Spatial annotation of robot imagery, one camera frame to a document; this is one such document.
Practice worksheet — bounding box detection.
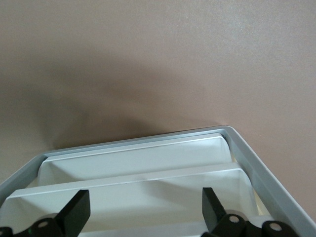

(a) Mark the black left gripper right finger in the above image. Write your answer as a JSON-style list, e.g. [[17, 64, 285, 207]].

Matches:
[[202, 187, 297, 237]]

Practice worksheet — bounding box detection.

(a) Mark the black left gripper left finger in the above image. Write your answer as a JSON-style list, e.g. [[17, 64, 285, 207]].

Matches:
[[0, 189, 91, 237]]

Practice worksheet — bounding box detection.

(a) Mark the white plastic drawer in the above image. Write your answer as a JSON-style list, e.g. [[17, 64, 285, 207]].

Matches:
[[37, 132, 231, 187], [3, 161, 257, 237], [79, 217, 272, 237]]

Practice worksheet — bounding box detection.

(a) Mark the white drawer cabinet housing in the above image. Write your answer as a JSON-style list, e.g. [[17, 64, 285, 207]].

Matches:
[[0, 125, 316, 237]]

